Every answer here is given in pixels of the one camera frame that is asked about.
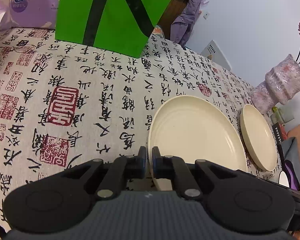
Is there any small cream plate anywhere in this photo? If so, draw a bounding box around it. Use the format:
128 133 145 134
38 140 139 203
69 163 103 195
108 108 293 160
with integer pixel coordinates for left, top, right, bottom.
240 104 277 171

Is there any large cream plate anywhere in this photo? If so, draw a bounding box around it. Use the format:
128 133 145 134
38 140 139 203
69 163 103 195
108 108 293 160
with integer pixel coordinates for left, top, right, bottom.
147 95 248 191

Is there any white bowl black rim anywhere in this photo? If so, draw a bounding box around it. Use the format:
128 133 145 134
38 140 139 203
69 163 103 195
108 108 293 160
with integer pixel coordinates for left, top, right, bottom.
278 171 290 187

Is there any grey purple cloth pouch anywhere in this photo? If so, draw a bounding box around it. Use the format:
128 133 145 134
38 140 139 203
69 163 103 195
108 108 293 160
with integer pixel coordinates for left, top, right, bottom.
272 122 300 191

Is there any calligraphy print tablecloth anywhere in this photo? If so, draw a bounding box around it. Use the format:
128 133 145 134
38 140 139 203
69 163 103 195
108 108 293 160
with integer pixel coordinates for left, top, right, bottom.
0 28 252 230

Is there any pink textured vase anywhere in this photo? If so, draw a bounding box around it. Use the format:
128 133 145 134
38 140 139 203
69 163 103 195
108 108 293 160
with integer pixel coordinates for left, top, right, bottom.
250 54 300 114

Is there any white book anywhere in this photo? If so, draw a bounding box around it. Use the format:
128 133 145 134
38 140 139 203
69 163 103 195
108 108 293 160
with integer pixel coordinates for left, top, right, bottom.
201 40 232 71

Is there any purple jacket on chair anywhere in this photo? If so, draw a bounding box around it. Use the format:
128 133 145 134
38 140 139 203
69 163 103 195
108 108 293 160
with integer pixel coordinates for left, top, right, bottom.
170 0 208 47

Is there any green paper bag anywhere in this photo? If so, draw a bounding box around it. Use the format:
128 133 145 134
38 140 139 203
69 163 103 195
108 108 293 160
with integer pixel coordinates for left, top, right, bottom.
55 0 171 58

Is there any purple tissue pack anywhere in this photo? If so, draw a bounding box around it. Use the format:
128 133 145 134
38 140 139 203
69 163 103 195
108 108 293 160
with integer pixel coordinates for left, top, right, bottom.
0 0 59 30

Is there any brown wooden chair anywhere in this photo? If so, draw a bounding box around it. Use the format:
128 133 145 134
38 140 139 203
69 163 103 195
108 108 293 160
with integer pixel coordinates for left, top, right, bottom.
157 0 189 40

